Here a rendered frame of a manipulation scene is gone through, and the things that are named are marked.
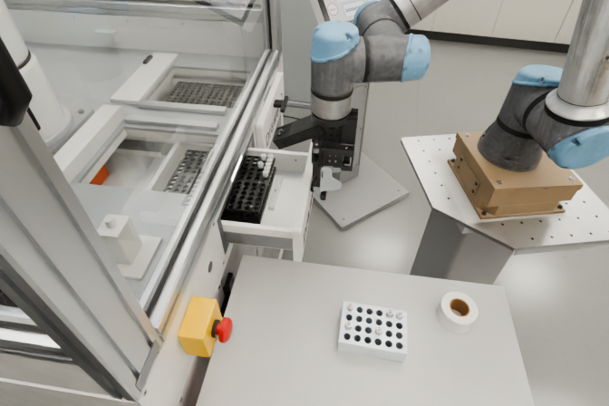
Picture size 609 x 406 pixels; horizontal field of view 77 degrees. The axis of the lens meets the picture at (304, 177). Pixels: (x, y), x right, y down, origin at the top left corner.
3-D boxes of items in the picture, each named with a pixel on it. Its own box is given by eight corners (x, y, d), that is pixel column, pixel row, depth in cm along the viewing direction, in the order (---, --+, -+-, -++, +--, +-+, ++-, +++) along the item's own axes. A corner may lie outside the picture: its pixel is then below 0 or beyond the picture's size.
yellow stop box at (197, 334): (227, 318, 70) (220, 298, 65) (214, 359, 64) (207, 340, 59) (199, 314, 70) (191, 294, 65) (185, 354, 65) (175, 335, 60)
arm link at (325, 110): (307, 99, 66) (314, 76, 71) (307, 121, 69) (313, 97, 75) (352, 102, 65) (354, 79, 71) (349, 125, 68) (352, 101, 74)
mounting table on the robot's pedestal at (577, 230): (521, 156, 133) (536, 128, 125) (608, 265, 101) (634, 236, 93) (394, 165, 129) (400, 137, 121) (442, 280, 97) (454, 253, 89)
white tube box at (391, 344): (403, 320, 78) (407, 311, 75) (403, 362, 72) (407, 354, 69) (342, 310, 79) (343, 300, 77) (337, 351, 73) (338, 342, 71)
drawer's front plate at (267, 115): (284, 101, 126) (283, 71, 118) (265, 159, 105) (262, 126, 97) (279, 101, 126) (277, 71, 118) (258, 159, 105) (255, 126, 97)
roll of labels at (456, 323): (453, 340, 75) (459, 331, 72) (429, 310, 79) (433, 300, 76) (479, 323, 77) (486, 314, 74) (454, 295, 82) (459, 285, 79)
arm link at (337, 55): (369, 36, 58) (313, 38, 57) (362, 100, 65) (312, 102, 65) (359, 16, 63) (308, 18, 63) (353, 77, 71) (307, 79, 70)
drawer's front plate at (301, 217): (317, 170, 101) (318, 137, 94) (301, 263, 80) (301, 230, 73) (311, 170, 102) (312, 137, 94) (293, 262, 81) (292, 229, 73)
